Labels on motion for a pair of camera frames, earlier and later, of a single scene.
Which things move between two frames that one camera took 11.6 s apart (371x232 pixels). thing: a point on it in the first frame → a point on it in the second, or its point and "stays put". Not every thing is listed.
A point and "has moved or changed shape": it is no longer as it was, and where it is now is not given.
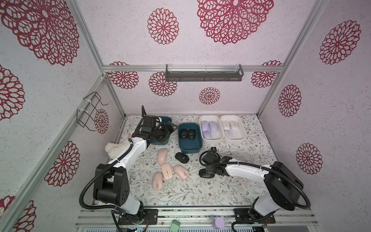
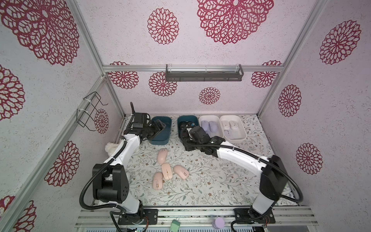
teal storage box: (189, 146) has moved or changed shape
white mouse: (226, 124) stays put
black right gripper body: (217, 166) → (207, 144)
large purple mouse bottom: (214, 126) stays put
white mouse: (229, 134) stays put
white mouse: (234, 125) stays put
